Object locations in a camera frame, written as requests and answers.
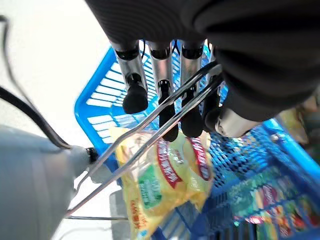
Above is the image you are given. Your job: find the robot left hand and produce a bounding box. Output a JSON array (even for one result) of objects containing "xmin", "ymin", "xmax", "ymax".
[{"xmin": 84, "ymin": 0, "xmax": 320, "ymax": 142}]

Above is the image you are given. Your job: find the silver wire basket handle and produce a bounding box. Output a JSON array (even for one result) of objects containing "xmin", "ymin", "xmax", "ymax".
[
  {"xmin": 65, "ymin": 74, "xmax": 226, "ymax": 218},
  {"xmin": 73, "ymin": 61, "xmax": 224, "ymax": 192}
]

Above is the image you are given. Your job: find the blue plastic shopping basket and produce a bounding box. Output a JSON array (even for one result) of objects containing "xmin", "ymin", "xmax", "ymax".
[{"xmin": 74, "ymin": 39, "xmax": 320, "ymax": 240}]

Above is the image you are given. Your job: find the silver robot leg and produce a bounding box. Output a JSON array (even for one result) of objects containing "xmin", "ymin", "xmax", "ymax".
[{"xmin": 0, "ymin": 124, "xmax": 99, "ymax": 240}]

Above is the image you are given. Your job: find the green red snack bag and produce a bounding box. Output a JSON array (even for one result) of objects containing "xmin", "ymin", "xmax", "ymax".
[{"xmin": 231, "ymin": 167, "xmax": 320, "ymax": 240}]

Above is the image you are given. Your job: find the yellow snack bag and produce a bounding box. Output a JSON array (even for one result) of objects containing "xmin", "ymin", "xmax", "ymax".
[{"xmin": 109, "ymin": 126, "xmax": 216, "ymax": 240}]

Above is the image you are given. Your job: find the thick black cable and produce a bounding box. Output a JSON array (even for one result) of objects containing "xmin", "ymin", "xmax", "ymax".
[{"xmin": 0, "ymin": 86, "xmax": 74, "ymax": 151}]

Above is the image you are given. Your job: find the thin black cable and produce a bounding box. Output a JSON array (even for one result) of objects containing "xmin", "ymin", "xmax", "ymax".
[{"xmin": 0, "ymin": 15, "xmax": 33, "ymax": 106}]

